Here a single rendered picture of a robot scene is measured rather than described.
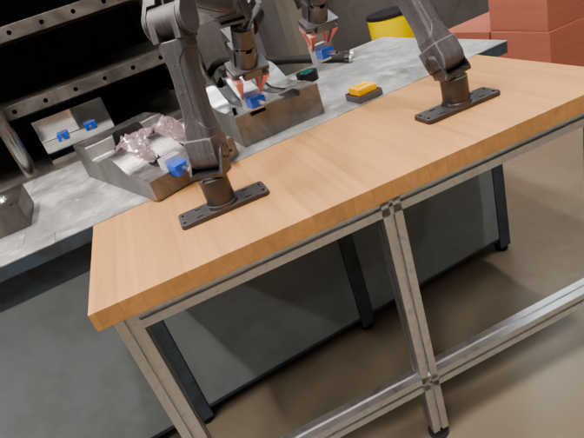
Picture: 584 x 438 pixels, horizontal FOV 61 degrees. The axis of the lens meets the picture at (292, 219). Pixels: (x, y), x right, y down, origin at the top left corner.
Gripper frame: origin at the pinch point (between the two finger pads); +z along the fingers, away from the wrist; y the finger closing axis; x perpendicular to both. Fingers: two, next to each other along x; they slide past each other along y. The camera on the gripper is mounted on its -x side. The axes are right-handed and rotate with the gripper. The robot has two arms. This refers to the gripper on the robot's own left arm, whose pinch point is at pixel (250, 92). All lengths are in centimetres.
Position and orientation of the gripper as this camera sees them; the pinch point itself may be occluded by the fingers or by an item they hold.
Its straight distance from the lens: 139.0
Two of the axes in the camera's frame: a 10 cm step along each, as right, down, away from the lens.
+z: 0.4, 6.2, 7.8
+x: 4.7, 6.8, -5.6
